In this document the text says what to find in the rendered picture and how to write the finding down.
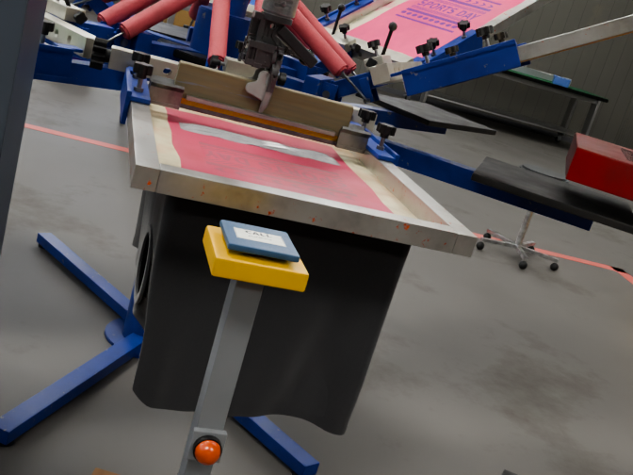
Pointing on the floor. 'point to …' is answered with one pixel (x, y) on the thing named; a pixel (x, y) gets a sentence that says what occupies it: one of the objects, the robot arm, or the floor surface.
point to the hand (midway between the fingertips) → (262, 106)
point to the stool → (524, 227)
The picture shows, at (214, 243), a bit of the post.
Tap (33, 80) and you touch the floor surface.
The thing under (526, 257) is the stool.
